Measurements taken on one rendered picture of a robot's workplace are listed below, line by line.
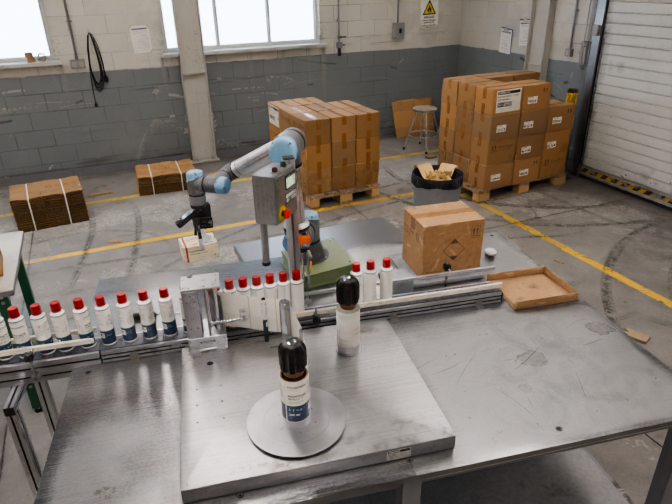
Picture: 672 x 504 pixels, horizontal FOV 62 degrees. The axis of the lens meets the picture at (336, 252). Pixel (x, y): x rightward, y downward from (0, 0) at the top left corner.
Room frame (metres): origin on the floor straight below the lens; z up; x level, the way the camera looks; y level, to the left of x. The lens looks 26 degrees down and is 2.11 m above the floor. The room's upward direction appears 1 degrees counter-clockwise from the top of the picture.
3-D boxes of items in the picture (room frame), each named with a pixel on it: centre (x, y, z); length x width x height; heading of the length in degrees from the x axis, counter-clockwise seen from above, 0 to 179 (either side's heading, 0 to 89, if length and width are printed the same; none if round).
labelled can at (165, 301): (1.82, 0.65, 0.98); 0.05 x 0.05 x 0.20
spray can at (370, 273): (2.00, -0.14, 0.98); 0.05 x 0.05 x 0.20
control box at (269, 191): (2.00, 0.22, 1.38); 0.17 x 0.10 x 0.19; 158
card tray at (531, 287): (2.17, -0.87, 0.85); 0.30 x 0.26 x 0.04; 103
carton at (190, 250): (2.37, 0.64, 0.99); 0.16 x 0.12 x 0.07; 113
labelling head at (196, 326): (1.76, 0.49, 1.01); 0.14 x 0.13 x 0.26; 103
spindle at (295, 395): (1.32, 0.13, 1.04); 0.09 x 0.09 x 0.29
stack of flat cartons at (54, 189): (5.24, 2.84, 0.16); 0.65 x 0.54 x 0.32; 118
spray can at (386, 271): (2.02, -0.20, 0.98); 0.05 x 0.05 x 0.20
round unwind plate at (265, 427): (1.32, 0.13, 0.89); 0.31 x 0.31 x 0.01
